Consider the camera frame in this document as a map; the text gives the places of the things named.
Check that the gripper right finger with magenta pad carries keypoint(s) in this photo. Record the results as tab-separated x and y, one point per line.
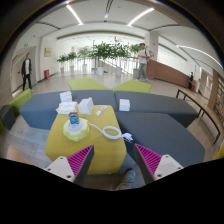
154	166

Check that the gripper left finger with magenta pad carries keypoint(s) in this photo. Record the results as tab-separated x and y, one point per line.
74	167

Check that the yellow-green round charger base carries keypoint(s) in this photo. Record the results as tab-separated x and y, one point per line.
76	132

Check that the grey sneaker shoe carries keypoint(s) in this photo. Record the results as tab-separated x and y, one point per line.
127	180

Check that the yellow square ottoman table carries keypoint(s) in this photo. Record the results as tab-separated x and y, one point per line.
108	154

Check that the white power plug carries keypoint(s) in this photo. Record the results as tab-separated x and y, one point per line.
127	136

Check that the grey sofa right section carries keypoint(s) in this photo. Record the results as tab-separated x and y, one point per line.
160	123

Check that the grey sofa section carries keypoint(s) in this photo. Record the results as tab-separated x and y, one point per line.
160	123
40	110

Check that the white tissue box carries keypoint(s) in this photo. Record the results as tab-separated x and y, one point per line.
86	106

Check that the white cube box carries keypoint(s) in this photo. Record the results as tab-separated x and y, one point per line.
124	105

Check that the grey sofa left section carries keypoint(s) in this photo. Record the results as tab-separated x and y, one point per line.
40	110

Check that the white folded paper stack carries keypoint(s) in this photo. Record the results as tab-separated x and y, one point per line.
66	96

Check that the wooden long bench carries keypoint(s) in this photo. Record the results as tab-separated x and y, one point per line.
203	109

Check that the green ottoman far right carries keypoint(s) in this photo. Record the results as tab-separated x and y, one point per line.
134	86

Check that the green ottoman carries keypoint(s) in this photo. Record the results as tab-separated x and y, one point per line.
86	84
134	86

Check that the green ottoman far left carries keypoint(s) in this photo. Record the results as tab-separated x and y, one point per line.
86	84

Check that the green side seat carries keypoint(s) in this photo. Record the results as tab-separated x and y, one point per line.
17	103

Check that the dark grey side stool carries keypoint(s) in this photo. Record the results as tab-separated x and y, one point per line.
7	116

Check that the seated person in black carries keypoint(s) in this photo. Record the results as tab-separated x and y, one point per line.
190	81

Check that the wooden reception counter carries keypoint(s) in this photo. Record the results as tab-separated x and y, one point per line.
156	70

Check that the red fire extinguisher box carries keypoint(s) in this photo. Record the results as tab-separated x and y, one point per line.
46	74

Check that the man in black jacket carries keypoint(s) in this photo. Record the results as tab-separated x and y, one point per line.
26	71

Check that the man in white shirt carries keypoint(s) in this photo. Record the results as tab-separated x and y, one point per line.
143	57

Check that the potted green plant row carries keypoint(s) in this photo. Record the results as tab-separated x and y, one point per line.
117	51

